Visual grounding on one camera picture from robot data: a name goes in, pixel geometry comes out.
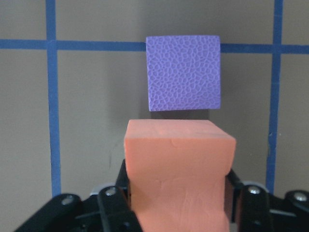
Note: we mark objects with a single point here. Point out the purple foam block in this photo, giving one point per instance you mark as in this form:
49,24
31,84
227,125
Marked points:
184,72

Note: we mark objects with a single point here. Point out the orange foam block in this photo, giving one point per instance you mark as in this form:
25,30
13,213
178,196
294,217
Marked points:
176,170

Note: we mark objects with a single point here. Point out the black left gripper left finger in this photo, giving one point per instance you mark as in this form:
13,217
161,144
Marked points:
105,211

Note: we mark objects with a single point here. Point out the brown paper mat blue grid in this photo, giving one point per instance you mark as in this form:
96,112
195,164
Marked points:
265,92

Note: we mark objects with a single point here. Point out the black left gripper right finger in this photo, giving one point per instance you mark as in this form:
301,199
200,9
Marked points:
252,208

